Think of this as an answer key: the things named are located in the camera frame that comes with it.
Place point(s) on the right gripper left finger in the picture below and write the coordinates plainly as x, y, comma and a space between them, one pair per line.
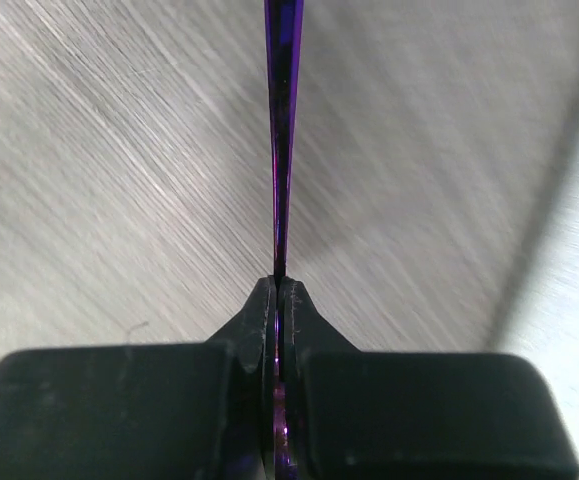
142, 411

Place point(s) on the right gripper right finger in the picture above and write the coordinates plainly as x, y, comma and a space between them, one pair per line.
353, 414

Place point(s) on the purple metal spoon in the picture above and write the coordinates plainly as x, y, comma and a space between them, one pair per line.
283, 28

